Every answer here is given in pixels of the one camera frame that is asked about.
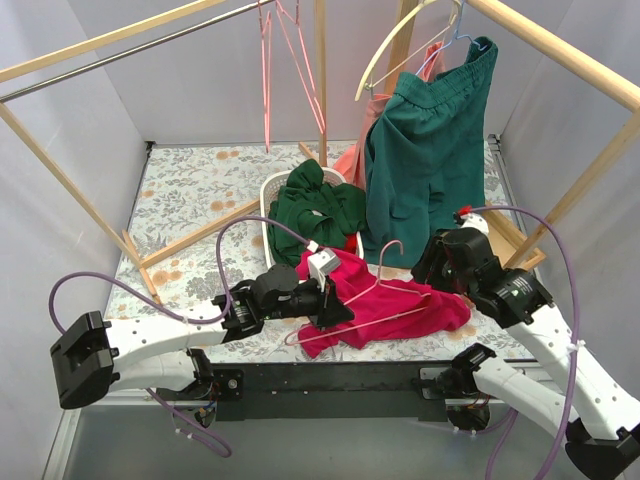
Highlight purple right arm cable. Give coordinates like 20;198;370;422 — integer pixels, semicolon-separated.
469;205;584;480

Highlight pink wire hanger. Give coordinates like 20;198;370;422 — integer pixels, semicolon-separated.
276;1;326;134
283;240;432;347
258;1;272;153

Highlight magenta t shirt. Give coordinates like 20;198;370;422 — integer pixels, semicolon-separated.
294;248;473;360

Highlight salmon garment on hanger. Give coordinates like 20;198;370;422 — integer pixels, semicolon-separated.
333;41;445;190

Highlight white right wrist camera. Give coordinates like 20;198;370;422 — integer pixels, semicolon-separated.
454;206;489;236

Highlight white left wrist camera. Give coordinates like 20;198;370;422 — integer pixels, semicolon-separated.
307;248;341;290

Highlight cream wooden hanger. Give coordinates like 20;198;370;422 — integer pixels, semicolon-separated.
354;1;433;102

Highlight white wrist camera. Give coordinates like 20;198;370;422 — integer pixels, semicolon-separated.
454;206;489;236
307;248;341;290

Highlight metal hanging rail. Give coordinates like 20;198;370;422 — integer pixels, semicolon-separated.
1;1;270;103

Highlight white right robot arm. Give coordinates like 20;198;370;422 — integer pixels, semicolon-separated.
411;227;639;479

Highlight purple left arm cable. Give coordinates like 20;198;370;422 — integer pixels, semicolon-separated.
48;215;319;459

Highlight red garment in basket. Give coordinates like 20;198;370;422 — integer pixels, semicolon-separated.
344;232;362;258

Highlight white laundry basket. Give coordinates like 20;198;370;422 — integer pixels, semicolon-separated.
259;167;346;268

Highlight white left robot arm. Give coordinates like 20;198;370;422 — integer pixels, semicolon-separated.
50;265;355;410

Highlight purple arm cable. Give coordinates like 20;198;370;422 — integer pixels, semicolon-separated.
48;215;319;459
469;205;584;480

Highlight dark green garment in basket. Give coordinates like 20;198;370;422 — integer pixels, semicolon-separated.
267;160;366;250

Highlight teal shorts on hanger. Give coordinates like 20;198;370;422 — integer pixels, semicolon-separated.
361;36;498;269

